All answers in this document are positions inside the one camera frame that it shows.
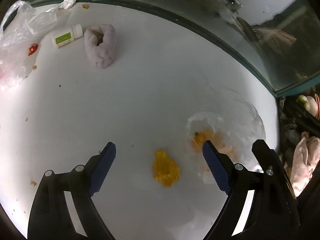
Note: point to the white bottle green label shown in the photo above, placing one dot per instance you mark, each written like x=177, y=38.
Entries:
x=65, y=37

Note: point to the crumpled white tissue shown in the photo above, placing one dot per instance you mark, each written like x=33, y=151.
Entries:
x=68, y=2

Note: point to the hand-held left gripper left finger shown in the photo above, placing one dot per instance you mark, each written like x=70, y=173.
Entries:
x=103, y=170

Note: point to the clear plastic bag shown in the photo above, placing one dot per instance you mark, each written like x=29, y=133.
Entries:
x=22, y=27

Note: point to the red wrapper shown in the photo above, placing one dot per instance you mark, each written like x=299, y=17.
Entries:
x=32, y=49

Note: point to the small orange scrap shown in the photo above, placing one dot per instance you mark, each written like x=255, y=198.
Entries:
x=85, y=5

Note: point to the pink fluffy cloth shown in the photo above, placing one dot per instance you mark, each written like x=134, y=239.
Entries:
x=303, y=162

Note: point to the clear plastic wrap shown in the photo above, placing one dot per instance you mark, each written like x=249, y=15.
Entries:
x=240, y=130

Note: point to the orange peel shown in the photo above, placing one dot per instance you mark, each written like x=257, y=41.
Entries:
x=165, y=167

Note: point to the white green round object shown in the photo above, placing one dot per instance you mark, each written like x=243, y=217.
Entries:
x=308, y=103

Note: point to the grey fluffy towel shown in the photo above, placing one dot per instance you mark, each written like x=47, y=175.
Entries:
x=100, y=55

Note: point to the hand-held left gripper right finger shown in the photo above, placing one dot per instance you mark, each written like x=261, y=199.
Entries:
x=217, y=170

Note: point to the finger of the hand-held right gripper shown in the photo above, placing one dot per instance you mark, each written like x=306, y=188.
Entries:
x=265, y=152

